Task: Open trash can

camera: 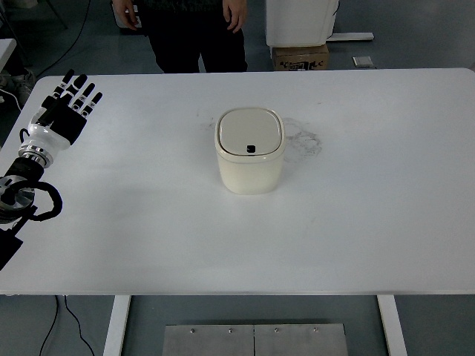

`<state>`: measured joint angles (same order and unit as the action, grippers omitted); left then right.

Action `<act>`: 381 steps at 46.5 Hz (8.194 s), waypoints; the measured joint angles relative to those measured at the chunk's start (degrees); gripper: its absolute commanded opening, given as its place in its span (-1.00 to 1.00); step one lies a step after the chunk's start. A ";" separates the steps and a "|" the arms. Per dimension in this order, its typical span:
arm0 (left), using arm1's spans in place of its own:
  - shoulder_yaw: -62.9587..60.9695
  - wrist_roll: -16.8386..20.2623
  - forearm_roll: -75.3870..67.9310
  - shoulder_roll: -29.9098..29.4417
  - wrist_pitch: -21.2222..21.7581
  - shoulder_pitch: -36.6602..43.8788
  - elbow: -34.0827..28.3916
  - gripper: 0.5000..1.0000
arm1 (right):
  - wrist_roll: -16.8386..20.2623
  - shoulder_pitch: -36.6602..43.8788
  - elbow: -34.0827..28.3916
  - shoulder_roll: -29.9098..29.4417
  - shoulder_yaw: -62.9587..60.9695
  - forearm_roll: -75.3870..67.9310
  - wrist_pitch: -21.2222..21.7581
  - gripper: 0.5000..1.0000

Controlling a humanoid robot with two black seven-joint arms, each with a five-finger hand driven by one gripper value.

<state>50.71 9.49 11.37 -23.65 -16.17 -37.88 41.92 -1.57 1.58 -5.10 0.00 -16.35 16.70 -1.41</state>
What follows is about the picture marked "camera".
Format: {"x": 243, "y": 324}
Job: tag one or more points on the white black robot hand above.
{"x": 56, "y": 119}

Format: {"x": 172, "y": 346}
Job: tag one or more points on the cream lidded trash can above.
{"x": 250, "y": 145}

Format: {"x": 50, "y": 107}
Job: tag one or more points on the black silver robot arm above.
{"x": 24, "y": 197}

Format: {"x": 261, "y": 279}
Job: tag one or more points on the person's right hand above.
{"x": 124, "y": 9}

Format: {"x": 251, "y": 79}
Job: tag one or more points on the person's left hand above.
{"x": 235, "y": 13}

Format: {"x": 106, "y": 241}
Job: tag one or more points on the grey shoe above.
{"x": 19, "y": 86}

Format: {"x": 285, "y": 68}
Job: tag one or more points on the white side table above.
{"x": 7, "y": 46}

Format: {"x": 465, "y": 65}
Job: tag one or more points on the person in black clothes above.
{"x": 183, "y": 32}

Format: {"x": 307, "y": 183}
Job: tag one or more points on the left white table leg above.
{"x": 117, "y": 325}

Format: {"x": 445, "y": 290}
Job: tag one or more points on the white table leg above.
{"x": 117, "y": 325}
{"x": 391, "y": 324}

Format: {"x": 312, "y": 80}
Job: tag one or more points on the white plastic bin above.
{"x": 299, "y": 23}

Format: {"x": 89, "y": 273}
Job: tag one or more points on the brown cardboard box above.
{"x": 300, "y": 58}

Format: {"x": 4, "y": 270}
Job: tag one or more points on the white table foot bar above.
{"x": 351, "y": 37}

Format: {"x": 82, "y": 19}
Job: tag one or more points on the grey floor socket plate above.
{"x": 362, "y": 61}

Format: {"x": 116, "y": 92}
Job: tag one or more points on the right white table leg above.
{"x": 391, "y": 324}

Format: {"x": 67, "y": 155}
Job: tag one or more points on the metal base plate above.
{"x": 256, "y": 339}

